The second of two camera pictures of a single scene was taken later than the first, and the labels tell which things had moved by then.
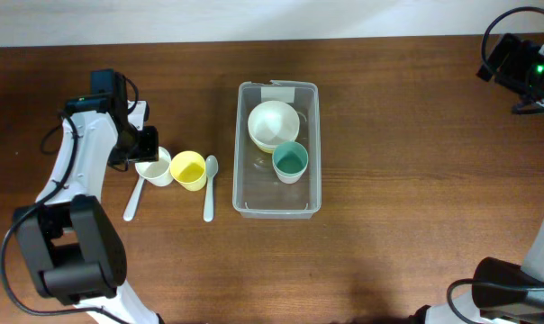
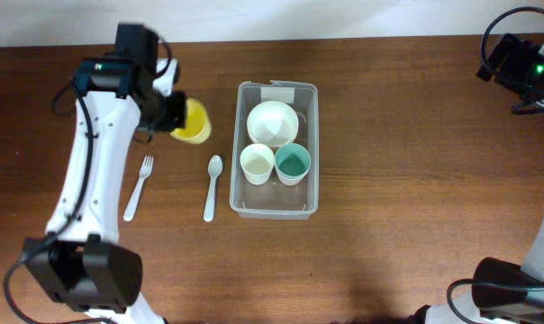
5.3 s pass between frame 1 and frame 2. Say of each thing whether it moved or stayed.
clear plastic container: stayed
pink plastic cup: stayed
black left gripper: moved
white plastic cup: moved
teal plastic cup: stayed
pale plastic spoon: stayed
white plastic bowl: stayed
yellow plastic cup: moved
